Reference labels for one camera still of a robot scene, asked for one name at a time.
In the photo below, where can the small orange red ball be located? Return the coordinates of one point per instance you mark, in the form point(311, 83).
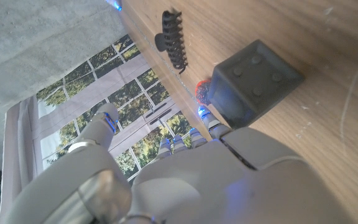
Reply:
point(202, 91)

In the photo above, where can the printed window backdrop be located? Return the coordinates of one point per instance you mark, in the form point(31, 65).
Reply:
point(73, 93)

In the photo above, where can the black hair clip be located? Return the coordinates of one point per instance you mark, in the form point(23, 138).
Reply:
point(172, 43)

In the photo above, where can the dark grey block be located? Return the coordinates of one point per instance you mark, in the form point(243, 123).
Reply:
point(253, 81)

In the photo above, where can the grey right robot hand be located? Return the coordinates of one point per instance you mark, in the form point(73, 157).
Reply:
point(115, 3)

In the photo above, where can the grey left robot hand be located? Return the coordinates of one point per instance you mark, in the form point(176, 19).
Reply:
point(197, 186)

